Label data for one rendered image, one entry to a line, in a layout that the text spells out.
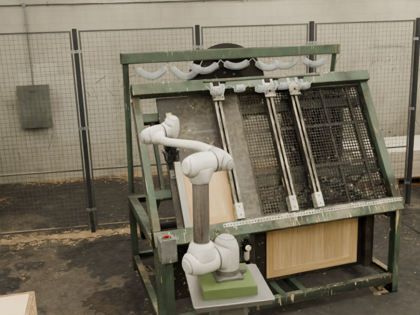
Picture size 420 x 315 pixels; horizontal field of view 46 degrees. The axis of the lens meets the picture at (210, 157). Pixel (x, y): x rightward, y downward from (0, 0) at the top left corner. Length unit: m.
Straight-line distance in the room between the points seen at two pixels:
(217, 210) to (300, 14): 5.71
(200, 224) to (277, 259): 1.59
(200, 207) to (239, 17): 6.16
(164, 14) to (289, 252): 5.25
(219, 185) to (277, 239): 0.76
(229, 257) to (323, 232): 1.59
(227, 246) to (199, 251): 0.21
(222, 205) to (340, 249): 1.29
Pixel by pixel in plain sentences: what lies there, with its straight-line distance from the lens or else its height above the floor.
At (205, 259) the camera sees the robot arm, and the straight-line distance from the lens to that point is 3.05.
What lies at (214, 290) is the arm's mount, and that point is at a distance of 3.15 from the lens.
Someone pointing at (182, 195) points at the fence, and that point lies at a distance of 3.91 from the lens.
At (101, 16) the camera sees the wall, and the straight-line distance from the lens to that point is 8.62.
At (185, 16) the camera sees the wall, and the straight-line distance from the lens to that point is 8.66.
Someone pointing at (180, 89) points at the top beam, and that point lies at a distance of 4.14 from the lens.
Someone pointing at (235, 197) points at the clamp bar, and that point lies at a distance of 3.98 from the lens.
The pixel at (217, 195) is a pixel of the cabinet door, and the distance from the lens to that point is 4.00.
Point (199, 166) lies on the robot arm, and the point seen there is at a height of 1.60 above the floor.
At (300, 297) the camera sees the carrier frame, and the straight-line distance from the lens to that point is 4.46.
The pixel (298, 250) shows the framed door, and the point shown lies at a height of 0.46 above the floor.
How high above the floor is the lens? 2.31
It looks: 14 degrees down
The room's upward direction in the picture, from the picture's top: 2 degrees counter-clockwise
